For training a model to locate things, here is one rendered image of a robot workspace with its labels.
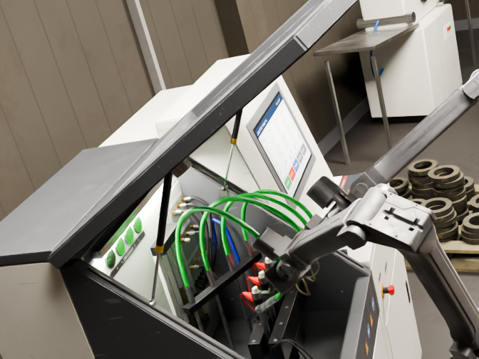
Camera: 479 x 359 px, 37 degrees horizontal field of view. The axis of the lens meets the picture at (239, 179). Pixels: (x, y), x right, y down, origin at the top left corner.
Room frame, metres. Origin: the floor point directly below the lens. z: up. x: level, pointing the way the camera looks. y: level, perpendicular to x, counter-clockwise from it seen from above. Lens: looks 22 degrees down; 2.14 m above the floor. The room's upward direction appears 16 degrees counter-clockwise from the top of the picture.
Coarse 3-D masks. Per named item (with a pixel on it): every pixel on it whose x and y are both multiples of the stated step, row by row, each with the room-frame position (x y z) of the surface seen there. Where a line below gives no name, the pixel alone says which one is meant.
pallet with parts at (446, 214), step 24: (408, 168) 3.95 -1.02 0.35; (432, 168) 3.85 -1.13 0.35; (456, 168) 3.63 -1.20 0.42; (408, 192) 4.00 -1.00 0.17; (432, 192) 3.85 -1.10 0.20; (456, 192) 3.56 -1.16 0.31; (456, 216) 3.40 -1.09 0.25; (456, 240) 3.49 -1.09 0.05; (408, 264) 3.43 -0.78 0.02; (456, 264) 3.30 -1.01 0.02
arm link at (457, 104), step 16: (448, 96) 1.61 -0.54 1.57; (464, 96) 1.58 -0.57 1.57; (432, 112) 1.60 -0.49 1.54; (448, 112) 1.58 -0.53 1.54; (464, 112) 1.57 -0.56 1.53; (416, 128) 1.59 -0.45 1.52; (432, 128) 1.58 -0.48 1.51; (400, 144) 1.59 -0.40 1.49; (416, 144) 1.58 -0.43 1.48; (384, 160) 1.58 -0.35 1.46; (400, 160) 1.57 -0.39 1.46; (368, 176) 1.57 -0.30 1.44; (384, 176) 1.57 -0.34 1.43
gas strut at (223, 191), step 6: (240, 114) 2.03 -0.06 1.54; (240, 120) 2.04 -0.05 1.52; (234, 126) 2.04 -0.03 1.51; (234, 132) 2.04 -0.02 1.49; (234, 138) 2.04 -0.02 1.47; (234, 144) 2.04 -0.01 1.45; (228, 162) 2.05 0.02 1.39; (228, 168) 2.06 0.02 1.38; (222, 186) 2.07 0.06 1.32; (222, 192) 2.07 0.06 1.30
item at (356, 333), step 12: (360, 288) 1.87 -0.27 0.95; (372, 288) 1.92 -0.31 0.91; (360, 300) 1.81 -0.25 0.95; (360, 312) 1.75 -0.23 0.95; (372, 312) 1.85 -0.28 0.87; (348, 324) 1.71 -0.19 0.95; (360, 324) 1.69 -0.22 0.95; (372, 324) 1.82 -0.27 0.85; (348, 336) 1.65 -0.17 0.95; (360, 336) 1.65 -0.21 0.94; (372, 336) 1.78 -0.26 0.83; (348, 348) 1.60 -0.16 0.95; (360, 348) 1.62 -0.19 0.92; (372, 348) 1.75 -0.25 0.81
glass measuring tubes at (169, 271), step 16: (176, 224) 1.94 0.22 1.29; (160, 256) 1.84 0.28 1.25; (176, 256) 1.90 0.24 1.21; (160, 272) 1.83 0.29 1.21; (176, 272) 1.87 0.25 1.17; (176, 288) 1.84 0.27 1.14; (192, 288) 1.93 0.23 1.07; (176, 304) 1.85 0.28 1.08; (192, 320) 1.87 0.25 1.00; (208, 320) 1.94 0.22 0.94
